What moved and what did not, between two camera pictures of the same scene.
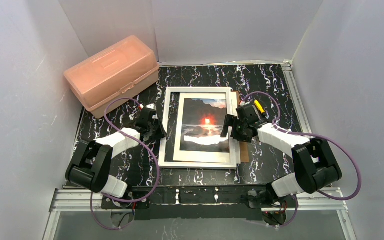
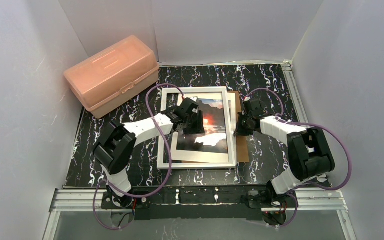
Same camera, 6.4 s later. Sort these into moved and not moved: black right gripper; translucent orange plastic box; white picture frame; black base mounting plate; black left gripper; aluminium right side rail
Moved: black right gripper; white picture frame; black left gripper
Not moved: aluminium right side rail; black base mounting plate; translucent orange plastic box
